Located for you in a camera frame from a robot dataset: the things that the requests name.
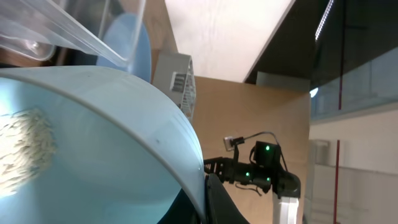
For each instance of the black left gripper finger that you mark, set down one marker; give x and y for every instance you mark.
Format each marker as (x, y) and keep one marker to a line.
(220, 208)

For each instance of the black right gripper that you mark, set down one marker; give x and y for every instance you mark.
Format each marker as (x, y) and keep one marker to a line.
(244, 174)

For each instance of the light blue small bowl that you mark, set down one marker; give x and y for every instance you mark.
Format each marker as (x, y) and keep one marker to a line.
(124, 149)

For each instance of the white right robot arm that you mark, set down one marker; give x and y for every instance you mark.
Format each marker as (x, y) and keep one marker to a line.
(269, 156)

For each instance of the grey dishwasher rack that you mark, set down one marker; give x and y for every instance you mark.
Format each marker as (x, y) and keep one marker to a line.
(174, 76)

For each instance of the dark blue plate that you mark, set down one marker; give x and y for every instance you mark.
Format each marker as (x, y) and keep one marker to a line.
(123, 38)

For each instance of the clear plastic bin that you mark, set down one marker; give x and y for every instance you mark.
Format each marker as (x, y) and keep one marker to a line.
(34, 28)

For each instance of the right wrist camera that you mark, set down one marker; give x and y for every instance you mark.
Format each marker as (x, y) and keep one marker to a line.
(230, 143)

